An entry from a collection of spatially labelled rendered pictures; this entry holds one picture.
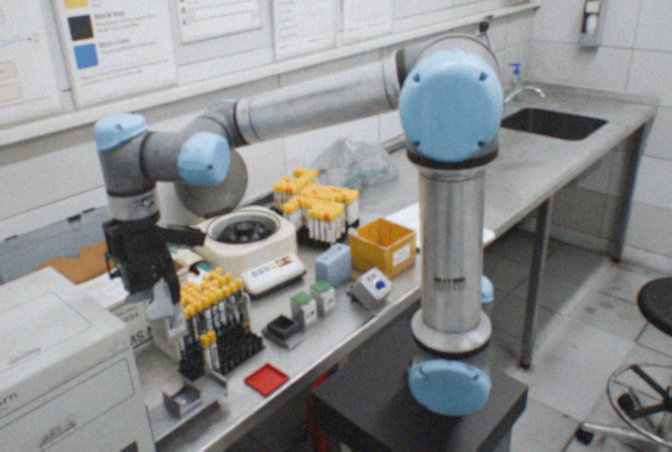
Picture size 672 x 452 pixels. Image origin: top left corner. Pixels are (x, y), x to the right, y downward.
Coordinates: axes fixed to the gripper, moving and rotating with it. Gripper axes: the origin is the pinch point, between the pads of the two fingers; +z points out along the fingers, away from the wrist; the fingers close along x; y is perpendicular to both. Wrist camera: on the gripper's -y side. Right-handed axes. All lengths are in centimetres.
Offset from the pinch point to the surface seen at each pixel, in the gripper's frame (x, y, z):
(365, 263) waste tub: -8, -61, 22
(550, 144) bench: -14, -186, 25
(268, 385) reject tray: 5.2, -16.1, 24.5
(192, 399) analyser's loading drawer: 0.5, -1.5, 20.7
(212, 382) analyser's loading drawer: -0.4, -6.7, 20.7
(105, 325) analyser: 2.9, 11.9, -5.3
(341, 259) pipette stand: -8, -52, 16
